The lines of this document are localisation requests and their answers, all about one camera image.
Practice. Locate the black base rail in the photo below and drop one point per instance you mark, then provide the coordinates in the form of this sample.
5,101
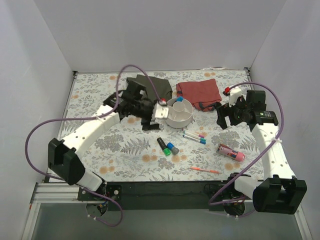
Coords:
169,195

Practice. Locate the floral table mat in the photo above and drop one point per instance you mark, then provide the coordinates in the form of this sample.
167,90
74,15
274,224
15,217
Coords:
126,153

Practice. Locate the pink cap white marker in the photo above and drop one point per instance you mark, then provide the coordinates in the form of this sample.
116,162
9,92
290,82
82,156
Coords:
194,134

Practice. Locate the blue cap black highlighter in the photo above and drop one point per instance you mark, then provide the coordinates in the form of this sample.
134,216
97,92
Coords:
179,99

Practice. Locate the white round divided organizer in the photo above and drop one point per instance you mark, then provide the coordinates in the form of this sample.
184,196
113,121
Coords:
180,113

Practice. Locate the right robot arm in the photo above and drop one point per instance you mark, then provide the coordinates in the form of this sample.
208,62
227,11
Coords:
280,191

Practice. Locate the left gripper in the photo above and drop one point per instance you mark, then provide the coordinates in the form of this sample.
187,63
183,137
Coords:
152,115

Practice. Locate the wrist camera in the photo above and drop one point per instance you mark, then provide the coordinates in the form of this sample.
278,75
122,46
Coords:
160,111
234,94

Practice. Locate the green cap black highlighter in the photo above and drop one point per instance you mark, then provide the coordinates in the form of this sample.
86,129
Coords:
163,146

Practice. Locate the teal cap white marker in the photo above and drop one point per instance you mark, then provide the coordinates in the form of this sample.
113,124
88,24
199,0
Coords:
196,137

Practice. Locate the blue cap white marker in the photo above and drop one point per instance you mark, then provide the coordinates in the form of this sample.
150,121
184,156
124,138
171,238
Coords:
194,140

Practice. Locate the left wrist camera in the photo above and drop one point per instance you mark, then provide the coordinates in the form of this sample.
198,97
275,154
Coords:
160,111

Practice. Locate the pink pencil case tube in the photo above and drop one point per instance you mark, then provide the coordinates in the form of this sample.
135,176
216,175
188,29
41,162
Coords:
224,150

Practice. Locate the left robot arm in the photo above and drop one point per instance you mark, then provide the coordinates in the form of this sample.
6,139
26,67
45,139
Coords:
64,156

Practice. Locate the orange pink pen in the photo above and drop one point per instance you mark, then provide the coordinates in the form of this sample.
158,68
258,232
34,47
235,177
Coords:
205,170

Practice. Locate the red folded cloth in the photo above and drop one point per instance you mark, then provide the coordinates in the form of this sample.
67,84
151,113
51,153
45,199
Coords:
201,94

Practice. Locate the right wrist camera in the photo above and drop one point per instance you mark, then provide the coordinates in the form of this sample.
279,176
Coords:
234,94

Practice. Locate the olive green folded cloth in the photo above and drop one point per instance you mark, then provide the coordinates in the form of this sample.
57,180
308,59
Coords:
162,86

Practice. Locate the blue and grey stubby marker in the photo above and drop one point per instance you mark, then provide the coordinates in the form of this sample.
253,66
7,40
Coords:
172,148

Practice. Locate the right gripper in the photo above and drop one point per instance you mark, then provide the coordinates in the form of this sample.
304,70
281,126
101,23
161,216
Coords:
227,114

